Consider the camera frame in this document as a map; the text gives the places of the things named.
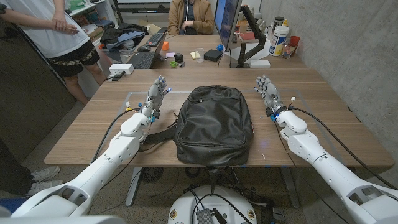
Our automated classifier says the dark brown partition panel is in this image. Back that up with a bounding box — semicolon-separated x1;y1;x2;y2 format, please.
0;18;78;162

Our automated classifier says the grey table leg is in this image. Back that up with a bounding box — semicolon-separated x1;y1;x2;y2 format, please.
279;167;301;209

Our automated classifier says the white labelled canister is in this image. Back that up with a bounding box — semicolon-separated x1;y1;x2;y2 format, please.
268;26;290;57

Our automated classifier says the black laptop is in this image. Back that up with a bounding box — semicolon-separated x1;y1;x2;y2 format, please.
126;30;169;70

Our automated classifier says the red cup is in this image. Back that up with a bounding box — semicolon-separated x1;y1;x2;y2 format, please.
289;35;301;54

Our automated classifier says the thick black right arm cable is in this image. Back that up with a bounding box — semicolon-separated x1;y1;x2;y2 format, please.
289;106;398;190

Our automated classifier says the person in tan jacket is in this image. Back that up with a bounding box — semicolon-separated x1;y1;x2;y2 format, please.
167;0;215;35

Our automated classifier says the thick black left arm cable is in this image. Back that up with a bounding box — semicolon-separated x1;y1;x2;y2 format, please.
90;108;141;164

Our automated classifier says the computer monitor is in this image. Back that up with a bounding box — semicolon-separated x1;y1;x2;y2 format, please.
213;0;243;52

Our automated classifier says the black round fan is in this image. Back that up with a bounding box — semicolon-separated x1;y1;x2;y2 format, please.
140;167;164;184

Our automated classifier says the white table leg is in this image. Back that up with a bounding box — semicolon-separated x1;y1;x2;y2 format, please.
125;167;143;208

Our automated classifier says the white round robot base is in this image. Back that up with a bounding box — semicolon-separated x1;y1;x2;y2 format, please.
167;185;258;224

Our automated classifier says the black plug adapter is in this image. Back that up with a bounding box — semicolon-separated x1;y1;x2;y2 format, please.
110;71;127;82

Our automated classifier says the flat black box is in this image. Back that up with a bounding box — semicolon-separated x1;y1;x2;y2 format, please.
203;49;223;62

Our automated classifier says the black lidded jar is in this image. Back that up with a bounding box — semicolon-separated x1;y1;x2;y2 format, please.
272;16;285;34

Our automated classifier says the black backpack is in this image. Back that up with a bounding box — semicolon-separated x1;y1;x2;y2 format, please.
138;85;254;166

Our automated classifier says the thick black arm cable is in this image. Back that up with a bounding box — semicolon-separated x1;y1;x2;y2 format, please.
289;106;398;190
90;108;141;164

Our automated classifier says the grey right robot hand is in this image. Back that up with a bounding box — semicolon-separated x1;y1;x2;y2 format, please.
254;73;289;116

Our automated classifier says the white power strip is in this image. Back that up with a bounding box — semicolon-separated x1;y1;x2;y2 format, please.
108;63;135;76

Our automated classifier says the dark clothes pile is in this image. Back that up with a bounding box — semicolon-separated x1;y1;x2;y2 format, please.
99;22;149;50

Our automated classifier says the white shelf unit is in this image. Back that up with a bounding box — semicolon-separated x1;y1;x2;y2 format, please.
67;0;119;41

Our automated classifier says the white robot torso edge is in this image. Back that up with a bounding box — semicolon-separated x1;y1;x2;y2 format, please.
0;215;127;224

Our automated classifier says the clear drinking glass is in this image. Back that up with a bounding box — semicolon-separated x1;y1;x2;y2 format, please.
282;42;295;60

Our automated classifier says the flat white box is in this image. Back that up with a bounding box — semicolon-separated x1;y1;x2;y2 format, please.
249;59;271;69

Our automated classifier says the black keyboard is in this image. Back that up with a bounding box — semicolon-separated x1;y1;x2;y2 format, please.
144;32;167;48

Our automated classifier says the tan cardboard box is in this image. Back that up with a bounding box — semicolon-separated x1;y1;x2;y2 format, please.
146;23;162;35

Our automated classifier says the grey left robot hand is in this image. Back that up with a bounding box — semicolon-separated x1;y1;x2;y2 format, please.
140;75;172;118

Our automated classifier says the person in dark trousers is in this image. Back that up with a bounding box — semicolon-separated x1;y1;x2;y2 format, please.
0;138;65;197

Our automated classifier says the metal module with grille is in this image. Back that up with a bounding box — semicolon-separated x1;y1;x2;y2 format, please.
195;207;215;224

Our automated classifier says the person in white shirt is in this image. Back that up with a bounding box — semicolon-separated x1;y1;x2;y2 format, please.
0;0;108;105

